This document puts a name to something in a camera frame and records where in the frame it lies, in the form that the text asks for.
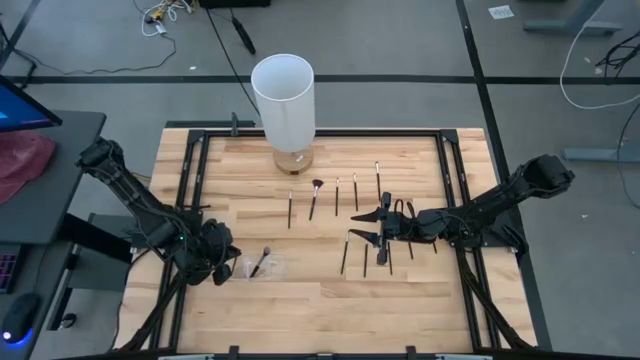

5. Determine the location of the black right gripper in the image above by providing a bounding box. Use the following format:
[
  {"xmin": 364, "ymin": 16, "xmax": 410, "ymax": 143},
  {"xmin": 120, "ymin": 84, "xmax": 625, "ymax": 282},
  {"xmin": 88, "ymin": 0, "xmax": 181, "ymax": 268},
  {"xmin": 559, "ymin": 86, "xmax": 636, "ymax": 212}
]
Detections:
[{"xmin": 347, "ymin": 192, "xmax": 419, "ymax": 267}]

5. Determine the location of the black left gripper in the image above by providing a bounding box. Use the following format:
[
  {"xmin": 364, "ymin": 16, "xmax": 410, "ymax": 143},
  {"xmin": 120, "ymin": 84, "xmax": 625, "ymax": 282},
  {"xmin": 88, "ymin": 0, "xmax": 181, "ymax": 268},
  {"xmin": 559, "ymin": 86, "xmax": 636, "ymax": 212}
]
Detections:
[{"xmin": 172, "ymin": 218, "xmax": 242, "ymax": 287}]

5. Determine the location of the black fan makeup brush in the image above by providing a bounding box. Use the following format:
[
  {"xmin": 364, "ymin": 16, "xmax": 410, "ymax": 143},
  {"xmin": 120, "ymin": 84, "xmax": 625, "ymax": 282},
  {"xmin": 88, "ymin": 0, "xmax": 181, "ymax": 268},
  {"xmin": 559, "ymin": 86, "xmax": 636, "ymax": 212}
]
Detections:
[{"xmin": 307, "ymin": 178, "xmax": 325, "ymax": 222}]

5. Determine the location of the clear acrylic brush holder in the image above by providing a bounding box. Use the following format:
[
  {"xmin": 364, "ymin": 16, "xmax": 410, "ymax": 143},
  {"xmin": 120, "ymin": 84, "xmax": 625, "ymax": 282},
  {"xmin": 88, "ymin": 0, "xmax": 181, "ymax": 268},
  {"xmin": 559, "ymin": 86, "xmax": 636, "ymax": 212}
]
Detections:
[{"xmin": 243, "ymin": 253, "xmax": 287, "ymax": 282}]

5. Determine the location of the black bar behind table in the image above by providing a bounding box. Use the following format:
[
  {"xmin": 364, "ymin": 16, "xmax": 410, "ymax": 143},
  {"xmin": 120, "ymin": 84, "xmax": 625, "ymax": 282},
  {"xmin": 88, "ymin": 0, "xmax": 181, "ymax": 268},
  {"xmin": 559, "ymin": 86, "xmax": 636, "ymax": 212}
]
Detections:
[{"xmin": 164, "ymin": 119, "xmax": 257, "ymax": 130}]

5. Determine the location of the white shade wooden base lamp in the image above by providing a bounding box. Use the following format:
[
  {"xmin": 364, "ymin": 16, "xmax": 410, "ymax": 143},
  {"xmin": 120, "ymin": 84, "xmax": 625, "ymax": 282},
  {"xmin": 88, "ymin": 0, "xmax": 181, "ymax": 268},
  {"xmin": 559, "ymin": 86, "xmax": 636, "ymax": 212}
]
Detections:
[{"xmin": 250, "ymin": 53, "xmax": 317, "ymax": 176}]

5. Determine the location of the black desk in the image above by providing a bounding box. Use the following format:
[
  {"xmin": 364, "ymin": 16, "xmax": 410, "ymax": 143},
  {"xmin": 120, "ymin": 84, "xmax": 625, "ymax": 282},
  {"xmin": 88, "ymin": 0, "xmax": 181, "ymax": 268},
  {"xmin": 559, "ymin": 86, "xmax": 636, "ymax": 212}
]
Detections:
[{"xmin": 0, "ymin": 110, "xmax": 108, "ymax": 246}]

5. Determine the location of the black computer mouse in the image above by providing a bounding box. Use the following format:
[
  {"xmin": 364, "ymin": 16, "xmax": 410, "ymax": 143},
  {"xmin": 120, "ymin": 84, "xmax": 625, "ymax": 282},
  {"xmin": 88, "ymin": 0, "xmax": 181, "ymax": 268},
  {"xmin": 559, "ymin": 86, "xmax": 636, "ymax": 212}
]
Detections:
[{"xmin": 0, "ymin": 293, "xmax": 42, "ymax": 346}]

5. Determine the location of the computer keyboard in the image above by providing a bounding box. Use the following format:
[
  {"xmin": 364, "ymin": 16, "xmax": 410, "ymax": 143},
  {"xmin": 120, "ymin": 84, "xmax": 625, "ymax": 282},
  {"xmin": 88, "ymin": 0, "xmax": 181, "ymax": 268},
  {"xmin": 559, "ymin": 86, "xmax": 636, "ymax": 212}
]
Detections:
[{"xmin": 0, "ymin": 244, "xmax": 22, "ymax": 294}]

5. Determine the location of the pink cloth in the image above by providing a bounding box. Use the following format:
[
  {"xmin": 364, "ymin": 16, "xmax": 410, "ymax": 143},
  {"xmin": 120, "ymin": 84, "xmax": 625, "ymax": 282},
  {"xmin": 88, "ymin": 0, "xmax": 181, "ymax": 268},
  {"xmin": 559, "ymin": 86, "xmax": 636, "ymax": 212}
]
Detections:
[{"xmin": 0, "ymin": 130, "xmax": 58, "ymax": 205}]

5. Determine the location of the black stick-shaped device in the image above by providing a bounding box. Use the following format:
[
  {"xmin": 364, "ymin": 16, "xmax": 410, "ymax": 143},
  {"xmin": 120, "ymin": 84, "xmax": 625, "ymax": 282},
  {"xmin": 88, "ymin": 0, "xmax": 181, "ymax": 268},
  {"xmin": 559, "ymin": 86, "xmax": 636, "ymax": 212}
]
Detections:
[{"xmin": 230, "ymin": 14, "xmax": 258, "ymax": 56}]

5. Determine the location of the computer monitor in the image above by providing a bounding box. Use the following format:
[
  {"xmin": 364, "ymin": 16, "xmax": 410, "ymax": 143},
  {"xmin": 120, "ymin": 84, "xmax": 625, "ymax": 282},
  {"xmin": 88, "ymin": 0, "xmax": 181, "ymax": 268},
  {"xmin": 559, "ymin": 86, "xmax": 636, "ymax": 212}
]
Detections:
[{"xmin": 0, "ymin": 74, "xmax": 64, "ymax": 134}]

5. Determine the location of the gray desk foot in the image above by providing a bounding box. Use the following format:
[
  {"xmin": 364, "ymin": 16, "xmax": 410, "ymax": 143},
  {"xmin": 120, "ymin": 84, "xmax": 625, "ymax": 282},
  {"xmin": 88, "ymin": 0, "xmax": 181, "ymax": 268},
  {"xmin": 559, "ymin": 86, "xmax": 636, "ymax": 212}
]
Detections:
[
  {"xmin": 521, "ymin": 0, "xmax": 625, "ymax": 37},
  {"xmin": 561, "ymin": 146, "xmax": 640, "ymax": 164}
]

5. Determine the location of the black box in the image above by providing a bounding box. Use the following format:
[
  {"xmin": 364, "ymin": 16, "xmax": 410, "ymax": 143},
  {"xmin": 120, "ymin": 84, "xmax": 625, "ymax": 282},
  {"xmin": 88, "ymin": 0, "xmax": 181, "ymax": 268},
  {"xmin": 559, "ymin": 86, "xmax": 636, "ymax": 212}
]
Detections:
[{"xmin": 198, "ymin": 0, "xmax": 272, "ymax": 9}]

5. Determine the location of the white paper sheet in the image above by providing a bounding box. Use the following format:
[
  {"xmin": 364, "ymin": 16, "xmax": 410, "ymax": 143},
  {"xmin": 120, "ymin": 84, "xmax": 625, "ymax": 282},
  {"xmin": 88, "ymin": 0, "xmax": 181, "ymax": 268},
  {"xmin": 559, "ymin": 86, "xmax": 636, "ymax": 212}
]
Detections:
[{"xmin": 487, "ymin": 4, "xmax": 516, "ymax": 21}]

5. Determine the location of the black cable bundle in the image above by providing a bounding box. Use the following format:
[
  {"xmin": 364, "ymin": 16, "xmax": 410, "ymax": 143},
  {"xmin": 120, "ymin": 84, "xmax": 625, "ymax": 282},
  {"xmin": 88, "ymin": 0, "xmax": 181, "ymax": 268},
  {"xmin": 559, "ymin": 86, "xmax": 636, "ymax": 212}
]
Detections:
[
  {"xmin": 118, "ymin": 247, "xmax": 195, "ymax": 352},
  {"xmin": 455, "ymin": 247, "xmax": 532, "ymax": 351}
]

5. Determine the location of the black desk leg frame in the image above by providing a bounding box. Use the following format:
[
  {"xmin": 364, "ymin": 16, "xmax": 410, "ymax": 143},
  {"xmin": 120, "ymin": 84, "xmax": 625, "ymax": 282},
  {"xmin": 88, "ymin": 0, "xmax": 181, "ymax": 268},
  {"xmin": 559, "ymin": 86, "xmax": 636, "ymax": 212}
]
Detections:
[{"xmin": 47, "ymin": 213, "xmax": 134, "ymax": 332}]

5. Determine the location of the black lamp cord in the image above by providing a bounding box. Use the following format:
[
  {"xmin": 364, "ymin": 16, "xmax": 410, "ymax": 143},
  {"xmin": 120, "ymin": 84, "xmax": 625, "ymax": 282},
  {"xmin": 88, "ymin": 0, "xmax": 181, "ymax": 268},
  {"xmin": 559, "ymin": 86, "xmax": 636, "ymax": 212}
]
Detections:
[{"xmin": 204, "ymin": 7, "xmax": 262, "ymax": 117}]

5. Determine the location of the black floor cable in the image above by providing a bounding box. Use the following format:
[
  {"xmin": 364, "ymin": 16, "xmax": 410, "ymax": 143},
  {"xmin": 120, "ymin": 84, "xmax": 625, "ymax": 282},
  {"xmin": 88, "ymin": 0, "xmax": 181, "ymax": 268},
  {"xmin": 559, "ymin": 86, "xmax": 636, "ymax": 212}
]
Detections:
[
  {"xmin": 615, "ymin": 102, "xmax": 640, "ymax": 210},
  {"xmin": 9, "ymin": 29, "xmax": 178, "ymax": 76}
]

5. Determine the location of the white floor cable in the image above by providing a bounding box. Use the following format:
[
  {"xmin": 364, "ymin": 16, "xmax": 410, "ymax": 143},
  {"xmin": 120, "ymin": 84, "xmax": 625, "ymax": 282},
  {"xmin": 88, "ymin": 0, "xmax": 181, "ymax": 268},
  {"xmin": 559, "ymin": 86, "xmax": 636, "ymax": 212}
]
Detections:
[{"xmin": 558, "ymin": 19, "xmax": 640, "ymax": 111}]

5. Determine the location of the white cable tangle with plugs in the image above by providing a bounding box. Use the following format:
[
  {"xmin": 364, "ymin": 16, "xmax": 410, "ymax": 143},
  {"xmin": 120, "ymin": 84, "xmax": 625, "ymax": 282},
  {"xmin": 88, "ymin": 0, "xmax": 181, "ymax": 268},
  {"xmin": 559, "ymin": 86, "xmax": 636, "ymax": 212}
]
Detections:
[{"xmin": 132, "ymin": 0, "xmax": 194, "ymax": 38}]

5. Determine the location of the black cable tangle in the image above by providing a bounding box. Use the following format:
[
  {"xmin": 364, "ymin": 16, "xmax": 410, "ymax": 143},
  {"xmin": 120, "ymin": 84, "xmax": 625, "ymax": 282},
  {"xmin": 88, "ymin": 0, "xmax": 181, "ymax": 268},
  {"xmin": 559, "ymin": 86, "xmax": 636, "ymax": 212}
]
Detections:
[{"xmin": 593, "ymin": 30, "xmax": 640, "ymax": 84}]

